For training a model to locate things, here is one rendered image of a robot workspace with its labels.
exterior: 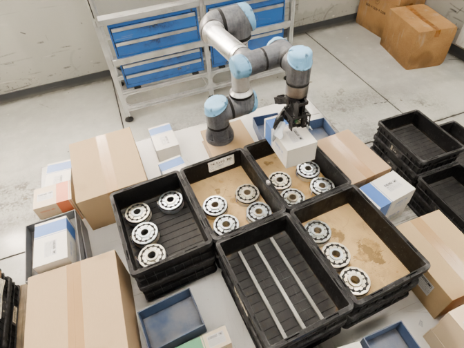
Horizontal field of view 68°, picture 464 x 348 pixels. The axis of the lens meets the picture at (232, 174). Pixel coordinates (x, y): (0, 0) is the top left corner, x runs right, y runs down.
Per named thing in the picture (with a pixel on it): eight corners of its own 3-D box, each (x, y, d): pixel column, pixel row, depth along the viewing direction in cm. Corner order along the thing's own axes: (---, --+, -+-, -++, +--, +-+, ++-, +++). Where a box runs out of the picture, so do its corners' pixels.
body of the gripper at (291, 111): (290, 133, 119) (293, 104, 110) (279, 119, 124) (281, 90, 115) (309, 127, 120) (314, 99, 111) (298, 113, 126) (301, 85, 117)
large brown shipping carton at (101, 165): (83, 172, 181) (68, 144, 166) (139, 155, 187) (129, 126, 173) (92, 230, 155) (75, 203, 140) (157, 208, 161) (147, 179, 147)
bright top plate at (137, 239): (128, 230, 135) (128, 229, 134) (152, 218, 138) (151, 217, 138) (137, 249, 129) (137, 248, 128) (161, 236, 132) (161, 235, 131)
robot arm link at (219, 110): (202, 119, 176) (199, 97, 166) (226, 110, 179) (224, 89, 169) (211, 132, 169) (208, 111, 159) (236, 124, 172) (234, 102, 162)
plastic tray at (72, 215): (31, 232, 144) (25, 225, 140) (79, 215, 148) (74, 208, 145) (31, 288, 126) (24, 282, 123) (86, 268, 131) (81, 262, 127)
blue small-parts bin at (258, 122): (252, 126, 198) (252, 117, 193) (277, 121, 200) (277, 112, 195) (262, 149, 185) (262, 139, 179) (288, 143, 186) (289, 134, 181)
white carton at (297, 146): (264, 136, 140) (264, 118, 133) (290, 128, 142) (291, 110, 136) (286, 168, 127) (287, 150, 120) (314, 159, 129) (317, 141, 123)
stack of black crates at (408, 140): (361, 170, 244) (377, 121, 211) (396, 159, 250) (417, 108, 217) (398, 212, 218) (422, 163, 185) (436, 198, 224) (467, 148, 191)
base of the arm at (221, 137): (204, 130, 186) (201, 115, 178) (230, 124, 187) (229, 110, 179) (208, 148, 176) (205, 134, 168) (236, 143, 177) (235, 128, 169)
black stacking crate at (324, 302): (217, 258, 129) (215, 242, 121) (286, 229, 136) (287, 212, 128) (268, 364, 104) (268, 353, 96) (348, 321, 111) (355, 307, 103)
